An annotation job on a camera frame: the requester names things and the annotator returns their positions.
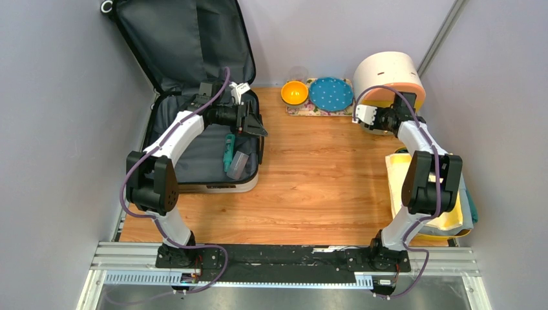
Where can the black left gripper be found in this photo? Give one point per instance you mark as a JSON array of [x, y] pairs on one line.
[[251, 124]]

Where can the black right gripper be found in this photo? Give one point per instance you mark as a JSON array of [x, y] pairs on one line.
[[380, 110]]

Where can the teal tube bottle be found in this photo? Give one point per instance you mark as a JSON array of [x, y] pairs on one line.
[[228, 151]]

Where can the beige sandal shoe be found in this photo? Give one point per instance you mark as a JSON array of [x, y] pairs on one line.
[[397, 166]]

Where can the clear plastic cup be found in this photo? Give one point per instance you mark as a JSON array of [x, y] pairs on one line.
[[235, 167]]

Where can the cream round drawer cabinet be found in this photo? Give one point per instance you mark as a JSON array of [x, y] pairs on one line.
[[390, 79]]

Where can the black white space suitcase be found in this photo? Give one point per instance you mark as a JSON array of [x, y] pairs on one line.
[[178, 45]]

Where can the dark green garment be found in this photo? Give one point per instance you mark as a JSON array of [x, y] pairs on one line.
[[473, 210]]

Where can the light blue denim jeans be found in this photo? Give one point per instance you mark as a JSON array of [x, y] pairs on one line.
[[451, 223]]

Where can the yellow plastic basket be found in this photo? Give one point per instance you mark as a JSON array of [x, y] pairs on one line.
[[459, 222]]

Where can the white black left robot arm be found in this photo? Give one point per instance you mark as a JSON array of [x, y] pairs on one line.
[[150, 181]]

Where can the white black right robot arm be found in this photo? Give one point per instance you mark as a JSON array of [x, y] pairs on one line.
[[430, 186]]

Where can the small yellow bowl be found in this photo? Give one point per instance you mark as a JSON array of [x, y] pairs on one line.
[[294, 93]]

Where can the floral placemat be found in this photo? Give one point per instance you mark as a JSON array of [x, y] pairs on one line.
[[309, 109]]

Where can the blue dotted plate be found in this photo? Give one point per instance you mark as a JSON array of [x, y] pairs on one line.
[[331, 94]]

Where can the clear drinking glass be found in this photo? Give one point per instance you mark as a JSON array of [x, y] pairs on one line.
[[298, 73]]

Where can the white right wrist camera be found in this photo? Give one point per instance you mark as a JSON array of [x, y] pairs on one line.
[[364, 114]]

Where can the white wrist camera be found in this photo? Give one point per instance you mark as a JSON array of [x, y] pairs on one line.
[[237, 90], [364, 114]]

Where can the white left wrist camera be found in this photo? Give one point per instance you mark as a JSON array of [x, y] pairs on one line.
[[237, 90]]

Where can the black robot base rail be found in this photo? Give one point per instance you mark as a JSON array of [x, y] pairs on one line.
[[283, 264]]

